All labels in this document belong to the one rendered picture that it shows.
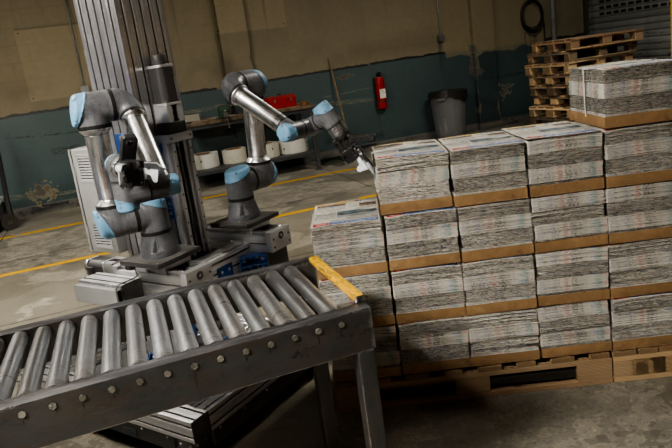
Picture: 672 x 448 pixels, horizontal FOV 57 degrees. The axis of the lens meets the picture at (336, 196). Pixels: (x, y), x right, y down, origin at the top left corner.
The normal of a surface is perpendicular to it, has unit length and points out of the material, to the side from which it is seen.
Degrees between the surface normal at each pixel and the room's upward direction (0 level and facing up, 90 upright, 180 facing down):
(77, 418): 90
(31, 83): 90
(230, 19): 90
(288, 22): 90
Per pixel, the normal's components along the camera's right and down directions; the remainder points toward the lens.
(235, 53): 0.34, 0.16
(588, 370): -0.01, 0.22
